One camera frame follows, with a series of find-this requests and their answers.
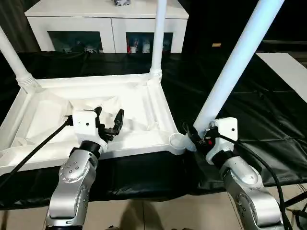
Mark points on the black object pile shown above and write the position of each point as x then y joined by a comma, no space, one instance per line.
122,2

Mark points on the small red white container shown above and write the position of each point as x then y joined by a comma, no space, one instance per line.
132,48

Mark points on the black stand leg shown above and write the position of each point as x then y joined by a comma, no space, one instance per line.
296,201

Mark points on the white plastic table top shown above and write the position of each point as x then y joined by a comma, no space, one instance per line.
144,100

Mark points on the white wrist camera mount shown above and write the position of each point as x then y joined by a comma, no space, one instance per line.
85,124
225,131

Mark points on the dark rounded robot foot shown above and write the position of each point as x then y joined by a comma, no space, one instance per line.
112,227

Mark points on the white cabinet with glass doors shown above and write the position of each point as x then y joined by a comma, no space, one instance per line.
72,19

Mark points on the small tan label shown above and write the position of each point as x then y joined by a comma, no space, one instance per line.
216,44

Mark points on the black cabinet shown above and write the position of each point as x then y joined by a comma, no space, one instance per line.
275,19

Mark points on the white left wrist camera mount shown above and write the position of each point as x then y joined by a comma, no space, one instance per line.
85,124

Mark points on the grey curtain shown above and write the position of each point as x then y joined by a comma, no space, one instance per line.
14,24

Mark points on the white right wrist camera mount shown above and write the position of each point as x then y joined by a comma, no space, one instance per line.
225,131

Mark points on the white flat board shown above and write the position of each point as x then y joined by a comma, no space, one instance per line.
285,72

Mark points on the white plastic table leg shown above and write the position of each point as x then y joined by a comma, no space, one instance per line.
14,60
158,36
237,60

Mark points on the black mat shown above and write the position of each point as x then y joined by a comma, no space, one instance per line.
251,107

